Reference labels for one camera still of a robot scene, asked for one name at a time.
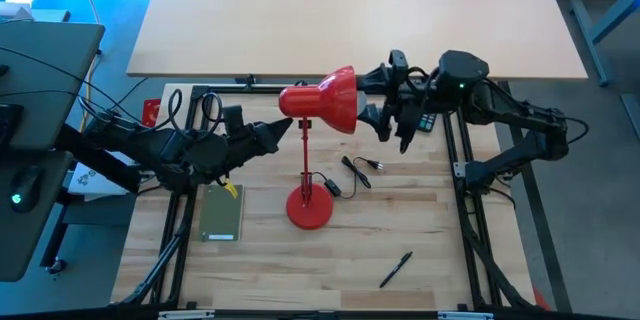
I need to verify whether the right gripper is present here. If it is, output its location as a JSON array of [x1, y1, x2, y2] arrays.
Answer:
[[357, 49, 441, 155]]

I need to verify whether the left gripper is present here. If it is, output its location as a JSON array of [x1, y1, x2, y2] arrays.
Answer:
[[219, 104, 294, 171]]

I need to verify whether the white lightbulb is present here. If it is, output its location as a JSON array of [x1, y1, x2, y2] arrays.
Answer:
[[354, 93, 375, 126]]

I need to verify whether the red desk lamp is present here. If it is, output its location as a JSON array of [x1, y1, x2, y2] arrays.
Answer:
[[278, 65, 359, 231]]

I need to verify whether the black calculator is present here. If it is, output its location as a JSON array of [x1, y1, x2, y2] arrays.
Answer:
[[417, 112, 440, 134]]

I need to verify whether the green notebook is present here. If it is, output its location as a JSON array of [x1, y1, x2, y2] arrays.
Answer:
[[198, 183, 246, 244]]

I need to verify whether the large wooden desk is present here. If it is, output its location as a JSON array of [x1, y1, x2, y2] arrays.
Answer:
[[125, 0, 590, 83]]

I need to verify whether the black pen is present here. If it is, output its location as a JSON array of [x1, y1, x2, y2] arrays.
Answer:
[[378, 251, 414, 290]]

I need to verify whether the white box with logo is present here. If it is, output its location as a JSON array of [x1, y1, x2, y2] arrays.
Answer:
[[67, 154, 141, 202]]

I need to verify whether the dark grey side desk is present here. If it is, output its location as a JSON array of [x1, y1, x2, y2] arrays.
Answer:
[[0, 20, 107, 283]]

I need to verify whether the black leg with caster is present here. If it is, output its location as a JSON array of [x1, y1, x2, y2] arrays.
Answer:
[[38, 198, 71, 276]]

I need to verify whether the black computer mouse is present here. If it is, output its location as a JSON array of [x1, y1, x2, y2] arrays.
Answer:
[[9, 164, 44, 214]]

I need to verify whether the black lamp power cord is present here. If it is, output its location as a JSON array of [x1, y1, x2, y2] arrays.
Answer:
[[294, 78, 386, 200]]

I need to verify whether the red corner bracket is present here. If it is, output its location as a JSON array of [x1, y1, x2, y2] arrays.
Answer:
[[531, 286, 552, 312], [142, 98, 162, 128]]

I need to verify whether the silver metal bracket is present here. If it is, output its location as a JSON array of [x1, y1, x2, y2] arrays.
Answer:
[[158, 309, 217, 320], [438, 311, 495, 320]]

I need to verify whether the grey metal desk frame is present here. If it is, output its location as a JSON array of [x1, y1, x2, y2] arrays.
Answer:
[[569, 0, 640, 88]]

